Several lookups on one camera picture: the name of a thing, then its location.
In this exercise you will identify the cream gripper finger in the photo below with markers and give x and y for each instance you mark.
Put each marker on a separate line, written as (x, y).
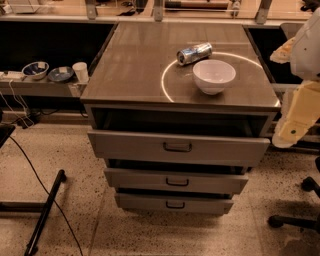
(299, 112)
(283, 53)

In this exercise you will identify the grey top drawer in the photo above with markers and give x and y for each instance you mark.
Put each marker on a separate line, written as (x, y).
(175, 148)

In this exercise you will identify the grey drawer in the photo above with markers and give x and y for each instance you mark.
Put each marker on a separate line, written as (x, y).
(173, 203)
(176, 181)
(175, 148)

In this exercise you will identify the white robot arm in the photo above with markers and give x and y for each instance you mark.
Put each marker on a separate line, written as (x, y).
(305, 53)

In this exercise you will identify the grey drawer cabinet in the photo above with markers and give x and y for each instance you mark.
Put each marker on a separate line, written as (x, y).
(138, 86)

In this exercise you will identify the grey middle drawer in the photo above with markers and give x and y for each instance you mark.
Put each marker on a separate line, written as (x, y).
(176, 181)

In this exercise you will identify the grey bottom drawer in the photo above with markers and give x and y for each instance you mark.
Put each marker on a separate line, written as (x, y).
(173, 203)

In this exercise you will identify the white ceramic bowl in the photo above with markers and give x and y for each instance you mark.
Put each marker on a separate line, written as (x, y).
(213, 76)

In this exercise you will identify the crushed silver blue can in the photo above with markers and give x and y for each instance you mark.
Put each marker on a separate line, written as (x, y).
(194, 53)

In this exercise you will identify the black office chair base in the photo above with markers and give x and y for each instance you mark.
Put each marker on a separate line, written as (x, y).
(276, 221)

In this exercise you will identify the white paper cup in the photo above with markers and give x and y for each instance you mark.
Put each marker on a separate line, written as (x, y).
(80, 69)

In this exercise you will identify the blue white bowl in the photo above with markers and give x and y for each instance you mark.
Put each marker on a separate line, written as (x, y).
(36, 70)

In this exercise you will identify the white power strip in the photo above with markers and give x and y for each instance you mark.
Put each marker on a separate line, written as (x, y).
(11, 75)

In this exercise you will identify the grey side shelf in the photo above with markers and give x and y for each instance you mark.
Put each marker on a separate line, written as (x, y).
(42, 88)

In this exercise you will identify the black metal stand leg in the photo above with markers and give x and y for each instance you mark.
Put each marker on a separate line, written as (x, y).
(33, 207)

